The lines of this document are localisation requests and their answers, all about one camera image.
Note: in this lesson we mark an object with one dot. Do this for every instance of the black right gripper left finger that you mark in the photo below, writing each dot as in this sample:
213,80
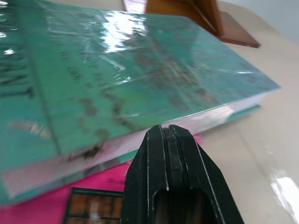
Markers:
144,177

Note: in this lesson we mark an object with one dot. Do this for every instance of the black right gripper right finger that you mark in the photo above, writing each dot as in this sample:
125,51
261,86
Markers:
201,177

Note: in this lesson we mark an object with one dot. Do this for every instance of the pink book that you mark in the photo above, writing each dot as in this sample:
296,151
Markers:
93,193

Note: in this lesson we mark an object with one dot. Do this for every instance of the green shrink-wrapped book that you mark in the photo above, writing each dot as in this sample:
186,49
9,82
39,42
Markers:
98,84

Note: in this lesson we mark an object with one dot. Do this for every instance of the wooden bookshelf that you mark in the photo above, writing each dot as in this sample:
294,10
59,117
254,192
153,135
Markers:
198,16

